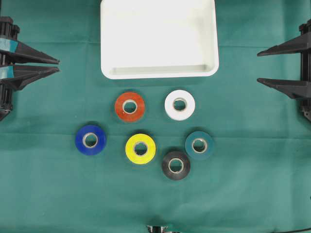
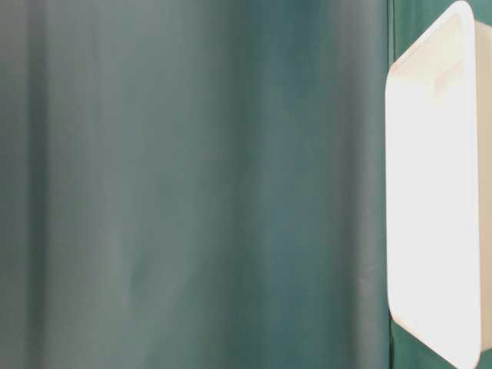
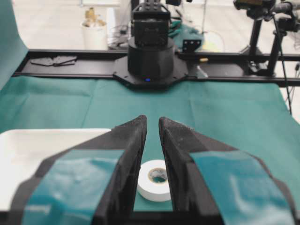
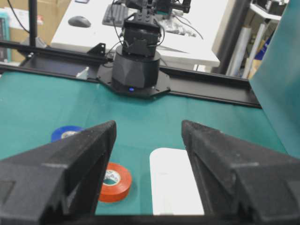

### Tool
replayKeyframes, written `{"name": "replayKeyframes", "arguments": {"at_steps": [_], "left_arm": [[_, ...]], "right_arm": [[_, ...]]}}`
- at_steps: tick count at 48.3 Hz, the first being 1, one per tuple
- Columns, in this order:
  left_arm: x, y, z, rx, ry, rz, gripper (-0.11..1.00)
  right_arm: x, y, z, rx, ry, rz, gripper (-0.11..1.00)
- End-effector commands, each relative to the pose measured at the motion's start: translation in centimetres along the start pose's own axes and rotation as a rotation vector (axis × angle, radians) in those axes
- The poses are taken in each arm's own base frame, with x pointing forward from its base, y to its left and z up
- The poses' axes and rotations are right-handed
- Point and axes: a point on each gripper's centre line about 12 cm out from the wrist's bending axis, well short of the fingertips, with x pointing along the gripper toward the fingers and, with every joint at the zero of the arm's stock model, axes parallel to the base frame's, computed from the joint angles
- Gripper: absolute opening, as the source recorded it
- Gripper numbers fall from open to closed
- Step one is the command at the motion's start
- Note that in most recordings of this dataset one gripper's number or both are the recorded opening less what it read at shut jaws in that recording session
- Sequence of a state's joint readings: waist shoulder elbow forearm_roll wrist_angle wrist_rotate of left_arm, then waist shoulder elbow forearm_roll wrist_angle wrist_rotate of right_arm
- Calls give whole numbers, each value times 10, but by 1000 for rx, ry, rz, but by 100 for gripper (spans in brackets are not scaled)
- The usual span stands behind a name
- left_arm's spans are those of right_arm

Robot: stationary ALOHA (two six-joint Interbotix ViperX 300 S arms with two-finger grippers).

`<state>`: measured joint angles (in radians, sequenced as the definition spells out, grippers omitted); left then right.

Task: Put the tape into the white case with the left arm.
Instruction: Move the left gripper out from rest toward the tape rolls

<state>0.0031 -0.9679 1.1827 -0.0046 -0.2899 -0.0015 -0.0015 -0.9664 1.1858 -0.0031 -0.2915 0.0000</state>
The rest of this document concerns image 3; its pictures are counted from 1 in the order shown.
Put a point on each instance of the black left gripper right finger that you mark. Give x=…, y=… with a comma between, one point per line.
x=219, y=184

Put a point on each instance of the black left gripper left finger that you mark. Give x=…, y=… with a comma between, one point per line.
x=86, y=184

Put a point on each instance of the white tape roll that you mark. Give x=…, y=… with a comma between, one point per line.
x=153, y=181

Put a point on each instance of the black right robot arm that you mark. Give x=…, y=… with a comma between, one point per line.
x=151, y=50

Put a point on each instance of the white plastic case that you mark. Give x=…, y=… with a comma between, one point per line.
x=23, y=150

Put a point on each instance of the green table cloth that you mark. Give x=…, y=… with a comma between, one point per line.
x=248, y=116

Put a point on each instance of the white bucket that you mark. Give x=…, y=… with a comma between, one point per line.
x=94, y=35

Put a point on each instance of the black aluminium rail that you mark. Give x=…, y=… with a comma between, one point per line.
x=196, y=66

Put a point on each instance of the black camera stand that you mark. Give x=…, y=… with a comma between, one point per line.
x=272, y=21

